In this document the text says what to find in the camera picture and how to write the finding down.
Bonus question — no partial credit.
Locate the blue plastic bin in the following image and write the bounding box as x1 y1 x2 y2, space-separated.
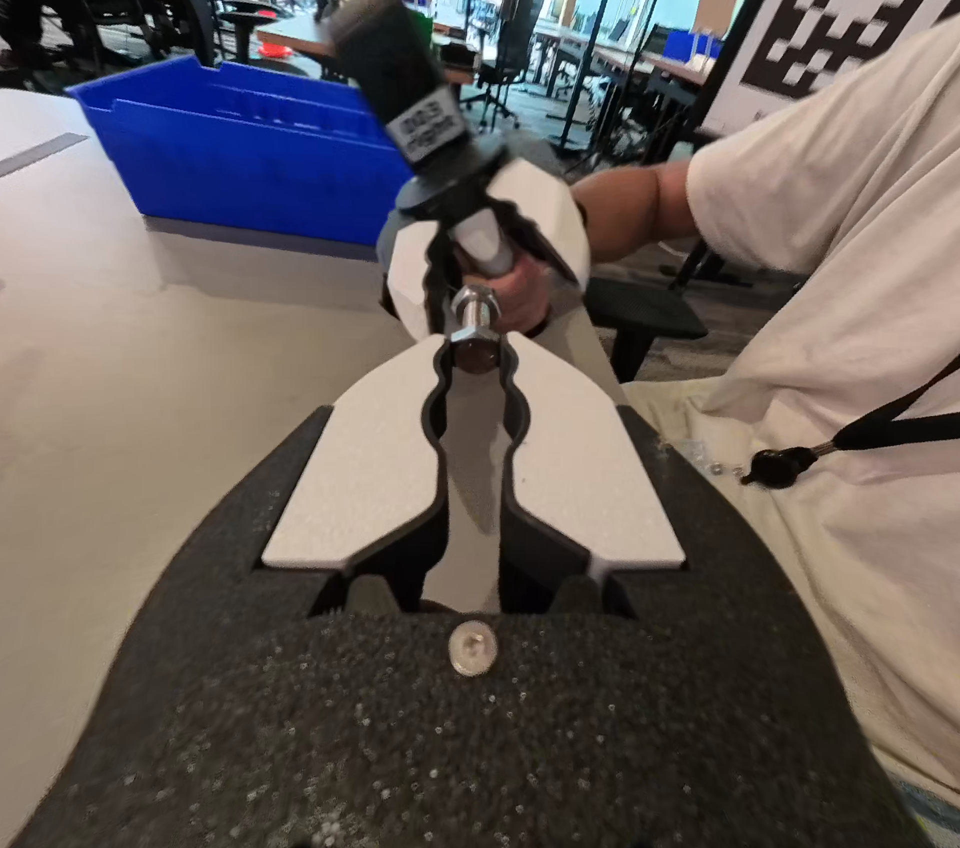
66 54 421 248

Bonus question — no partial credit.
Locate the long wooden table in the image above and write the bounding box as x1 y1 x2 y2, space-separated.
255 11 481 88

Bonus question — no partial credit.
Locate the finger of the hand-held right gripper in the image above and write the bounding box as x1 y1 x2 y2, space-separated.
386 219 453 344
489 156 594 288

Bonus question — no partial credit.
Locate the black lanyard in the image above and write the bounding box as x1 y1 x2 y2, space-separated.
741 353 960 491

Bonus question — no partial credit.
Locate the person's right hand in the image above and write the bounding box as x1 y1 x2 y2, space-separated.
478 254 554 338

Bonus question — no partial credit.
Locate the person's right forearm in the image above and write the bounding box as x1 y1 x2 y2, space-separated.
570 159 702 264

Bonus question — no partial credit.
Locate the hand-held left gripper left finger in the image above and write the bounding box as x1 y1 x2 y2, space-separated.
260 330 451 573

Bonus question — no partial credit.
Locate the framed marker sign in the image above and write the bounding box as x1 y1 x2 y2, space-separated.
697 0 960 140

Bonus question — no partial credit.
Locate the steel hex nut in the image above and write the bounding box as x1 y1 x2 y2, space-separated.
448 326 502 374

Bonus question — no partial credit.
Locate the person in white shirt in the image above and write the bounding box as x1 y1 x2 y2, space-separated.
622 15 960 789

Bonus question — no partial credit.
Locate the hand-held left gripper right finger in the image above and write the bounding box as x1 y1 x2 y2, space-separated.
501 332 689 573

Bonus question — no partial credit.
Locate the black boom stand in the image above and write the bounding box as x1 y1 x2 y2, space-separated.
555 0 646 153

